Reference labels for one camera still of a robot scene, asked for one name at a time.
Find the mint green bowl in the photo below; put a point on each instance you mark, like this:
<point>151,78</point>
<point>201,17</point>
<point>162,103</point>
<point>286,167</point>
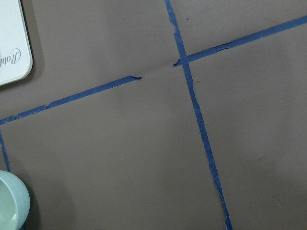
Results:
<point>14,201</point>

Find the cream rabbit tray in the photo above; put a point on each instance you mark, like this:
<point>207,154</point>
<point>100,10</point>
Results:
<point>15,52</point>

